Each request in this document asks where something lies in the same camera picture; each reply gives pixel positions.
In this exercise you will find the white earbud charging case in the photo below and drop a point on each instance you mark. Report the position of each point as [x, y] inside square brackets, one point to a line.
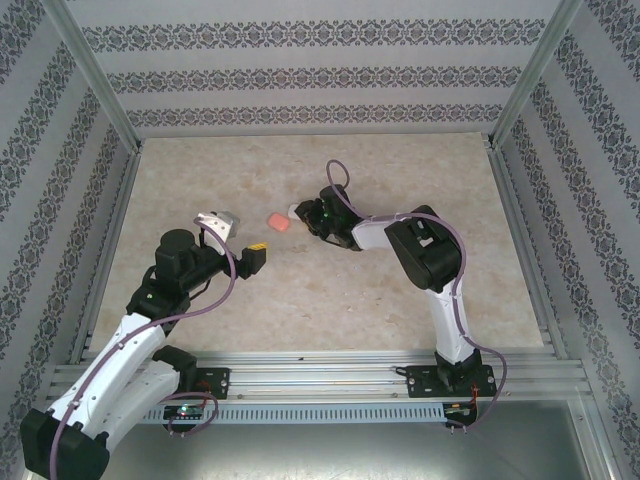
[296, 210]

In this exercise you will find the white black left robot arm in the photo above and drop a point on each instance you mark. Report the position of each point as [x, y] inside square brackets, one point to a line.
[115, 365]

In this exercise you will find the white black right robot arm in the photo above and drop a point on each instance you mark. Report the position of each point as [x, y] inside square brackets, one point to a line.
[425, 250]

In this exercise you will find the left controller circuit board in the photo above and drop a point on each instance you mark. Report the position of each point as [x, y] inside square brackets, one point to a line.
[185, 412]

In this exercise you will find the controller circuit board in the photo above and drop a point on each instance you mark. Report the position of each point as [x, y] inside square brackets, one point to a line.
[185, 412]
[460, 410]

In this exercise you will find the grey sheet metal panel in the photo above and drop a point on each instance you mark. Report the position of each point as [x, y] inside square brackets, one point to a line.
[325, 455]

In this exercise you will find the right controller circuit board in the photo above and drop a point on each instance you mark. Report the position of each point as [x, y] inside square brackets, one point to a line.
[460, 410]

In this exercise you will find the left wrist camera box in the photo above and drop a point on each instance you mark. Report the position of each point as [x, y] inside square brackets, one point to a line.
[220, 225]

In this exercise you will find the aluminium frame side rail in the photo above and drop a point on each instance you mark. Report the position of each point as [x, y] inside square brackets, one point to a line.
[520, 225]
[127, 185]

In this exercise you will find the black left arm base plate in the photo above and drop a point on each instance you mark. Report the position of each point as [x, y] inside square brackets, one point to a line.
[217, 382]

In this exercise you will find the aluminium mounting rail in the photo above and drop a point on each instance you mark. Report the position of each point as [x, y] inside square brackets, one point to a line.
[325, 380]

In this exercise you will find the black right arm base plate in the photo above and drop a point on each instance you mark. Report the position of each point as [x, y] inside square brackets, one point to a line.
[425, 382]

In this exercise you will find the aluminium frame corner post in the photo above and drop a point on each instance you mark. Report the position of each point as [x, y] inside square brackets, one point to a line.
[97, 75]
[534, 75]

